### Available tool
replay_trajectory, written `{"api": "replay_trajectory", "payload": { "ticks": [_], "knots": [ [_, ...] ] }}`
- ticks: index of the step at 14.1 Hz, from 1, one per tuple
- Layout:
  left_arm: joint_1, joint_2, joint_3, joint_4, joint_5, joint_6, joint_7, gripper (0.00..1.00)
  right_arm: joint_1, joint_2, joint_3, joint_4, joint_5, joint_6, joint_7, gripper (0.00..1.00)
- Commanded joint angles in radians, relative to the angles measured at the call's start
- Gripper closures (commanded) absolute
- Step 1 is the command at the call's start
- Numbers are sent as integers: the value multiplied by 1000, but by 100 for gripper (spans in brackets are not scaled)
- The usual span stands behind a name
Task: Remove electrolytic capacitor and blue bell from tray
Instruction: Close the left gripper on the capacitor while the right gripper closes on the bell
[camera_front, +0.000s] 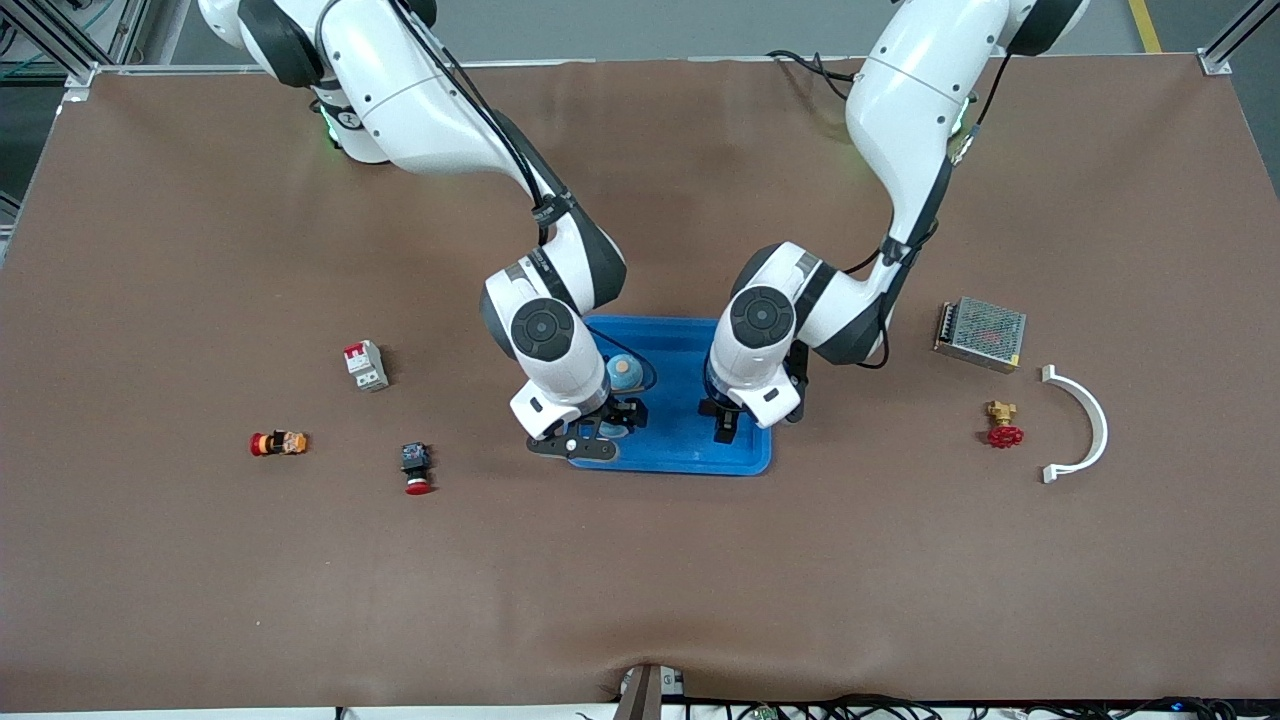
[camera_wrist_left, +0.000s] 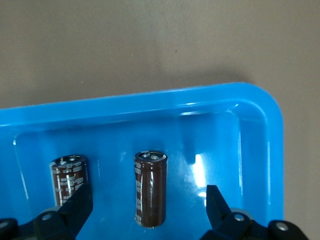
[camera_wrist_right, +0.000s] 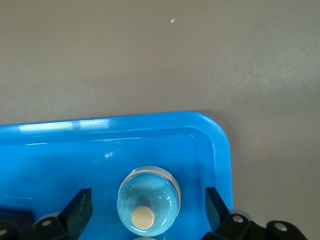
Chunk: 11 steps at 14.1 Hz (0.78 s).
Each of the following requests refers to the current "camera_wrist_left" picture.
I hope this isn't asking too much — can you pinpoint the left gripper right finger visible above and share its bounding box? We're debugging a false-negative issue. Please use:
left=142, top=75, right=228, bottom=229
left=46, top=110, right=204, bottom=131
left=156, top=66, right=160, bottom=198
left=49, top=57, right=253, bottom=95
left=199, top=184, right=310, bottom=240

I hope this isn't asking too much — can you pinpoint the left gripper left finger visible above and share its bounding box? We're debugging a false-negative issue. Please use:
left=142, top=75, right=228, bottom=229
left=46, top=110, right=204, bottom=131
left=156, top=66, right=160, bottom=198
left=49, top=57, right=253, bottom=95
left=0, top=183, right=95, bottom=240

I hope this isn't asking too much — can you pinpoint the short brown capacitor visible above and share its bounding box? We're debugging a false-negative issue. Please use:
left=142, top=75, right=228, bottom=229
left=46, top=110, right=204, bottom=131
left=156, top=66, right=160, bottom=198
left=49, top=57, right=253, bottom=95
left=49, top=154, right=89, bottom=207

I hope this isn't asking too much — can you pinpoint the tall brown capacitor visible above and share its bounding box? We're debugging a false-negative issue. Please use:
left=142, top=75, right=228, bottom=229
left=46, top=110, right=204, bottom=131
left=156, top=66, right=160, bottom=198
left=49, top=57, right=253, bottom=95
left=134, top=150, right=169, bottom=229

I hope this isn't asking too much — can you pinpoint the blue plastic tray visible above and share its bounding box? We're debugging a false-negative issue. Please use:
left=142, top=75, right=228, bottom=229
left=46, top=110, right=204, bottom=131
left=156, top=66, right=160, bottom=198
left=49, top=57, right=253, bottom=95
left=0, top=81, right=286, bottom=240

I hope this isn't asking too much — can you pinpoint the brown table mat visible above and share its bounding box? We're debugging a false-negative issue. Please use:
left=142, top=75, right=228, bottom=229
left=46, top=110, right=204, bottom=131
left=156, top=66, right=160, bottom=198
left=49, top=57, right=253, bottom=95
left=0, top=0, right=320, bottom=240

